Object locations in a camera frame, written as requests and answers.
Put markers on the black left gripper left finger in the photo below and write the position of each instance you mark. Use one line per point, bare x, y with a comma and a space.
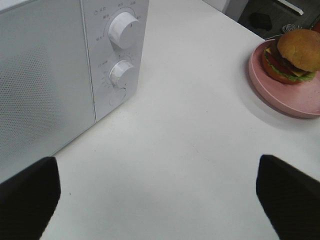
28, 200

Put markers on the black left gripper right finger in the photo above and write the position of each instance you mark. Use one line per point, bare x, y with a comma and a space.
290, 199

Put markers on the pink round plate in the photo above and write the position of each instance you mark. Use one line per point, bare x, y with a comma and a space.
300, 100

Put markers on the white microwave door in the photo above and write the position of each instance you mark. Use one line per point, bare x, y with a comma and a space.
46, 95

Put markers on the round white door button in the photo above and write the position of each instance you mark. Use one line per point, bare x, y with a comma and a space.
117, 96

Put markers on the burger with sesame bun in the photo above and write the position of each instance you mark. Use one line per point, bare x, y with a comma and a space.
294, 57

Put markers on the white timer knob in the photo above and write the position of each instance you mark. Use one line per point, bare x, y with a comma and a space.
123, 74

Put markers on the dark grey background equipment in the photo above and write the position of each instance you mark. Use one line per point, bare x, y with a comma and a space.
280, 15

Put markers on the white microwave oven body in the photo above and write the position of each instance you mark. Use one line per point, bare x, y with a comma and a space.
104, 54

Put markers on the upper white power knob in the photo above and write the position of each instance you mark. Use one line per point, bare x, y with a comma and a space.
124, 30

